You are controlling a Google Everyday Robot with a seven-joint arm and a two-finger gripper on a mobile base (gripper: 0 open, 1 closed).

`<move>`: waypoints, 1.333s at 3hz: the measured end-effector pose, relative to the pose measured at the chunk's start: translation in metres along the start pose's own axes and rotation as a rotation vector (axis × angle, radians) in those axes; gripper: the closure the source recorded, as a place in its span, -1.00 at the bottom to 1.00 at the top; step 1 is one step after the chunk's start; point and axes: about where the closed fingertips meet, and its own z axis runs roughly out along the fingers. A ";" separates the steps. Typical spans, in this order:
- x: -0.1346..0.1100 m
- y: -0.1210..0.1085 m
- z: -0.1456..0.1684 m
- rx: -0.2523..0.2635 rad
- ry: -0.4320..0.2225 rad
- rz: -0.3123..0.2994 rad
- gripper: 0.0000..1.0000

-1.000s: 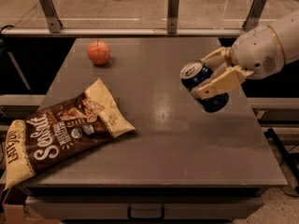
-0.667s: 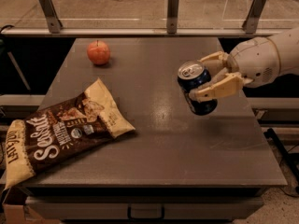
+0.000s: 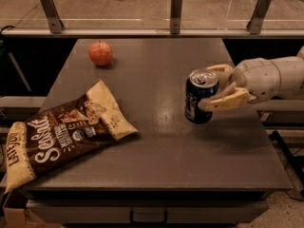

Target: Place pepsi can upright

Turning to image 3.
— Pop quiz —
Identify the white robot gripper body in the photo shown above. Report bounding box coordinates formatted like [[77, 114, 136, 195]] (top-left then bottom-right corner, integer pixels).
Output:
[[230, 58, 281, 104]]

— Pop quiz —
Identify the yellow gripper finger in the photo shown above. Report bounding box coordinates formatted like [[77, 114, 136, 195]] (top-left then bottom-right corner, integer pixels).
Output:
[[198, 82, 257, 112], [207, 64, 234, 89]]

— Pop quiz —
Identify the blue pepsi can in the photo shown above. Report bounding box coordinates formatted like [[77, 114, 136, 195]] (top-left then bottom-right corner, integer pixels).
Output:
[[184, 68, 219, 124]]

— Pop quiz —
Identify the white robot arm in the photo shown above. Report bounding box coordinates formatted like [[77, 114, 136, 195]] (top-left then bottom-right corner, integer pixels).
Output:
[[199, 47, 304, 112]]

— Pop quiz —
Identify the red apple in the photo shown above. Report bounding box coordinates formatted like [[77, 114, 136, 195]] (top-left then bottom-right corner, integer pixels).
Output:
[[88, 41, 113, 67]]

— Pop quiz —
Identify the brown and yellow chip bag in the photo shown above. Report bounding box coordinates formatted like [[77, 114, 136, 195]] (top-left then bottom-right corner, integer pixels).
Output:
[[6, 81, 137, 192]]

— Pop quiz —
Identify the white horizontal railing ledge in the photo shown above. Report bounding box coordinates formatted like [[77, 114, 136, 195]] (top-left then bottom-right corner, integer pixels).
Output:
[[3, 28, 304, 39]]

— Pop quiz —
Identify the cardboard box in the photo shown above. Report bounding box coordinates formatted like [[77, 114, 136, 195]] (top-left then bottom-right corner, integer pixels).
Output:
[[2, 191, 61, 228]]

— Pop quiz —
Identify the right metal railing bracket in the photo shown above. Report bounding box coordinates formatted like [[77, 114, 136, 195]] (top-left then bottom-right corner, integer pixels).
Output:
[[246, 0, 272, 35]]

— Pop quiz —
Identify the metal railing bracket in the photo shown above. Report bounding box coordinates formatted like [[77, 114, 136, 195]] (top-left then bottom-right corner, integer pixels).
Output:
[[40, 0, 64, 34], [246, 0, 272, 35], [170, 0, 182, 34]]

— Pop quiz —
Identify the middle metal railing bracket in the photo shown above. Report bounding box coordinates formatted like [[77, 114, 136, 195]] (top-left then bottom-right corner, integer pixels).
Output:
[[170, 0, 182, 34]]

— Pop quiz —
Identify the left metal railing bracket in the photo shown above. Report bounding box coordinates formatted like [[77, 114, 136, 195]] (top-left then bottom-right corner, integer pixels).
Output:
[[40, 0, 64, 34]]

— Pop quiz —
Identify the grey drawer with black handle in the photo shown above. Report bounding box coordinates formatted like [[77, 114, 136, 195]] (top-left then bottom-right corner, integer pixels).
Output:
[[27, 200, 268, 225]]

